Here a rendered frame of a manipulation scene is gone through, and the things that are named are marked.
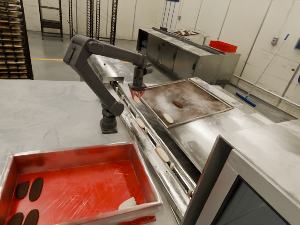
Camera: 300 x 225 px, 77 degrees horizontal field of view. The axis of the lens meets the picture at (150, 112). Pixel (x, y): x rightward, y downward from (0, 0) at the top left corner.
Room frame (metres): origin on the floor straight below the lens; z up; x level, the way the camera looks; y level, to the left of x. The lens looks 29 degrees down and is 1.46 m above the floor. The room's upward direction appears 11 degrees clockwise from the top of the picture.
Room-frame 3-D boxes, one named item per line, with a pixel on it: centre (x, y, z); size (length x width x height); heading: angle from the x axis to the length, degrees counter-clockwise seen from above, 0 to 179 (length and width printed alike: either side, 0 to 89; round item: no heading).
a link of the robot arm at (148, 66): (1.10, 0.09, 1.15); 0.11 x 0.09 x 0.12; 149
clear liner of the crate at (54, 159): (0.44, 0.18, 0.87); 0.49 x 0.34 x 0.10; 116
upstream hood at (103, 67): (1.98, 0.66, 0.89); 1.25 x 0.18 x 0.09; 31
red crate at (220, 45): (4.60, -1.33, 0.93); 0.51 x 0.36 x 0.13; 35
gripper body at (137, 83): (1.07, 0.11, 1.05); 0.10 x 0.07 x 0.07; 122
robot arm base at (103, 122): (0.89, 0.22, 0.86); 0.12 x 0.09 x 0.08; 25
